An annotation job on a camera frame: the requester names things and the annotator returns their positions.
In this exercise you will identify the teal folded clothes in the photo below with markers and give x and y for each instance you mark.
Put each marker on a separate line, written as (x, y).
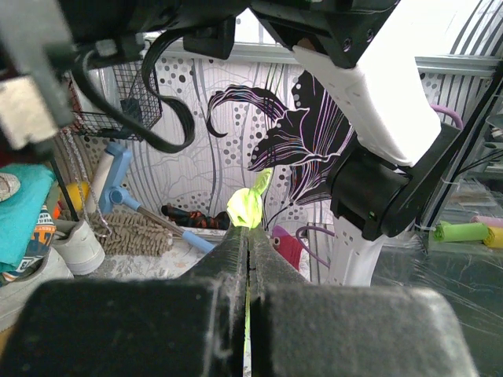
(20, 212)

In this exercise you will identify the white sneaker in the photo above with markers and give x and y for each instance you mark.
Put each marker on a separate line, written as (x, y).
(78, 246)

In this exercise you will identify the green bag roll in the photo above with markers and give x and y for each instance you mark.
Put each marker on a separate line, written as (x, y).
(466, 232)

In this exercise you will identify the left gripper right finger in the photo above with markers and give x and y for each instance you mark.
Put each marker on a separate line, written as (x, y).
(302, 329)

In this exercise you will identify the black wire basket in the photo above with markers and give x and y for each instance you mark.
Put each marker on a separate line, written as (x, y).
(123, 88)

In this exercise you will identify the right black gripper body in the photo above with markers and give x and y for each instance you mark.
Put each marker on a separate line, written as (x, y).
(41, 40)

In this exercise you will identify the striped colourful sock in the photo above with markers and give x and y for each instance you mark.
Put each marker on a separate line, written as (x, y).
(290, 249)

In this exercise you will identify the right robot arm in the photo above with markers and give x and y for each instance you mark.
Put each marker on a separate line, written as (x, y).
(357, 50)

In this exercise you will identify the green trash bag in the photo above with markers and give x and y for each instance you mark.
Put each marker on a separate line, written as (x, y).
(245, 206)

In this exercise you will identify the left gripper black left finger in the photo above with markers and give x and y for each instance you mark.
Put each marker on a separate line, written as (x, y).
(192, 325)

